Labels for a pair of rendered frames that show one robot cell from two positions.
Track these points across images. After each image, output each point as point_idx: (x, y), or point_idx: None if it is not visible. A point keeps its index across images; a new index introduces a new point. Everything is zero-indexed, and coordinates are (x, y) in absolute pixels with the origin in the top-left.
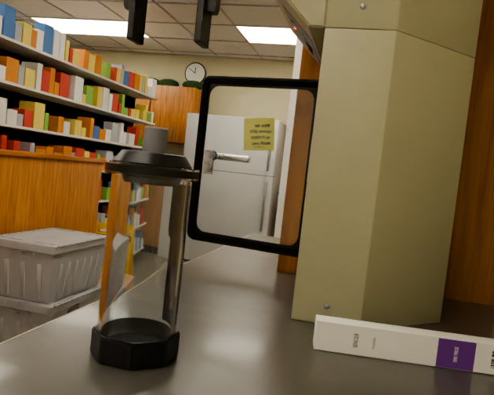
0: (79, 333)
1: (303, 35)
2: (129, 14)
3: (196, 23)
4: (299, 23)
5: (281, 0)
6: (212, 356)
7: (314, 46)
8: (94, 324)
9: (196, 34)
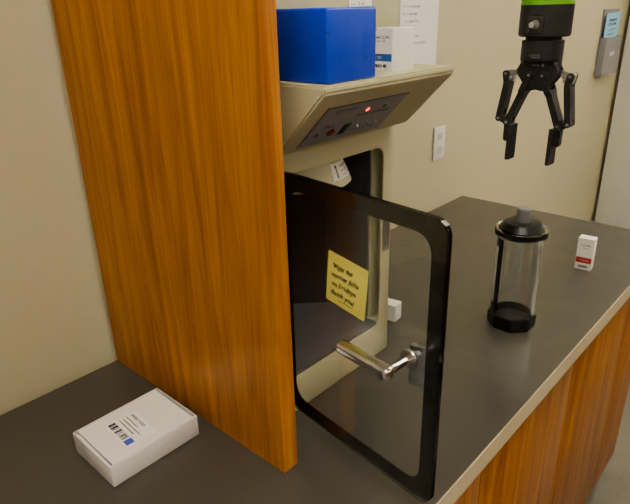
0: (545, 340)
1: (367, 120)
2: (555, 149)
3: (514, 147)
4: (394, 112)
5: (417, 91)
6: (467, 316)
7: (359, 131)
8: (539, 349)
9: (513, 153)
